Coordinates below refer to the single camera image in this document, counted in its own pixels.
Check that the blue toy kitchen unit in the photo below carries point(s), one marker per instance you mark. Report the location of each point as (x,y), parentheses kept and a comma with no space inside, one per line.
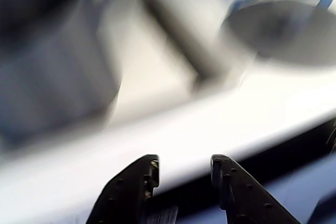
(183,134)

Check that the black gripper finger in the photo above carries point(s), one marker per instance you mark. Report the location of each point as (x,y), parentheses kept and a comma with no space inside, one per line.
(246,200)
(123,195)

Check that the blue white patterned cup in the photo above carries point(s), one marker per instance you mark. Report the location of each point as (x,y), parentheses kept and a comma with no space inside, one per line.
(278,35)

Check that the gray pot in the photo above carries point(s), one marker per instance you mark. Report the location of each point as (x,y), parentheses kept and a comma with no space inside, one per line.
(52,82)

